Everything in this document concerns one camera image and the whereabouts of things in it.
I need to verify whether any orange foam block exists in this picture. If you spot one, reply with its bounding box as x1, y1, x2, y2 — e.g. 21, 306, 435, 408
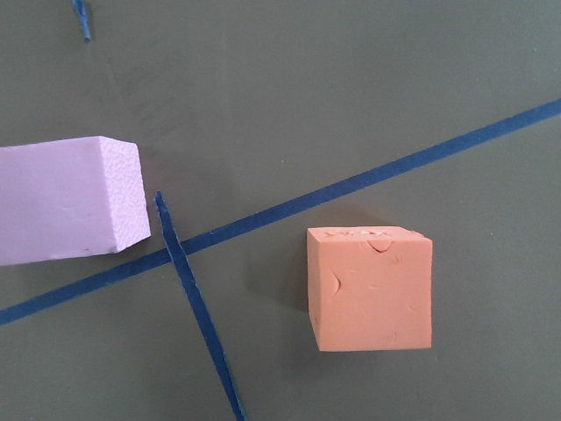
307, 226, 433, 352

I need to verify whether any pink foam block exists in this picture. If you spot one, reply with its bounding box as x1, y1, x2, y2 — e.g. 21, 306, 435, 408
1, 136, 151, 266

